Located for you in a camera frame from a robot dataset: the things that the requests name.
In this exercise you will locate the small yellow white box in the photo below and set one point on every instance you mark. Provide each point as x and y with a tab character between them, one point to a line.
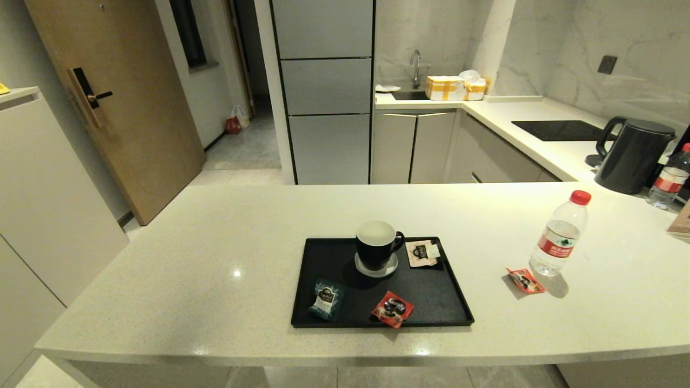
475	90

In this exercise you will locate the black electric kettle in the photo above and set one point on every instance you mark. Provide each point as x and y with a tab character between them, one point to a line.
630	161

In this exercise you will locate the clear water bottle red cap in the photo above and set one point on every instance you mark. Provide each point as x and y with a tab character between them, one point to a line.
668	183
558	242

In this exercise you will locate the red bag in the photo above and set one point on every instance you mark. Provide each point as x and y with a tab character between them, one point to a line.
233	126

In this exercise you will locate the dark narrow window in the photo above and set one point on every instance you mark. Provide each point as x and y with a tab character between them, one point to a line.
188	32

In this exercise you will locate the beige tea sachet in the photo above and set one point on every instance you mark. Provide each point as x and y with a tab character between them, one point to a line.
418	258

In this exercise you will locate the large yellow white box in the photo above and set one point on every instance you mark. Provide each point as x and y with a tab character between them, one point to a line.
444	89

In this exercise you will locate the teal tea sachet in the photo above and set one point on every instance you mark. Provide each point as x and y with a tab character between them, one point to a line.
326	299

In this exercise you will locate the grey drawer cabinet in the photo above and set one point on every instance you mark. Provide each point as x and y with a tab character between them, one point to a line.
496	156

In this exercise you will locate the black induction cooktop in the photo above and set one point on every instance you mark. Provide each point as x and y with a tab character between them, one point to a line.
560	130

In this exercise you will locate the white crumpled bag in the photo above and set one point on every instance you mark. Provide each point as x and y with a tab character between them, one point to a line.
469	75

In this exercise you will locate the black mug white inside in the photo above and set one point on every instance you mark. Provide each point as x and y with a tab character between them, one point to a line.
372	253

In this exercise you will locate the grey cabinet door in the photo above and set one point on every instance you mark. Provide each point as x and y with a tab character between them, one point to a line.
393	148
434	148

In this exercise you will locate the white cloth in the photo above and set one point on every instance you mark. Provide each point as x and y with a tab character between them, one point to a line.
387	88

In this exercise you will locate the chrome kitchen faucet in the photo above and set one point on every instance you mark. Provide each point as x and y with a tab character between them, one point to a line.
416	67

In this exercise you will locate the grey tall refrigerator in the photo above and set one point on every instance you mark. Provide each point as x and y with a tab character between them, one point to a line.
329	91

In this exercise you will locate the white plastic bag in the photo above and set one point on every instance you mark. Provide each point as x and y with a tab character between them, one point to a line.
241	114

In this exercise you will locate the black rectangular serving tray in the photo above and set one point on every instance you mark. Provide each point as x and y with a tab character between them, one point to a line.
431	293

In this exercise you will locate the brown wooden door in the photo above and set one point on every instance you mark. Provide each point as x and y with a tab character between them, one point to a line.
124	108

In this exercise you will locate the yellow small object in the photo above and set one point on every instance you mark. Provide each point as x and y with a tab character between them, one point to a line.
4	89

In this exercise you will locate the white tall cabinet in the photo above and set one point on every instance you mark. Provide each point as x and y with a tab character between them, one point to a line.
48	215

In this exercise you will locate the dark kitchen sink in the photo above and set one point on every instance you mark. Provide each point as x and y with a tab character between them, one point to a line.
409	95

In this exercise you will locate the dark wall socket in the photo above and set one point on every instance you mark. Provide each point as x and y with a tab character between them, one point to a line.
607	64

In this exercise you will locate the red coffee sachet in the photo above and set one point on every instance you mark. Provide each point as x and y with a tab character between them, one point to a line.
525	281
392	310

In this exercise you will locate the white round saucer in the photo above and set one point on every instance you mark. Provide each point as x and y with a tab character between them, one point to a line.
386	271

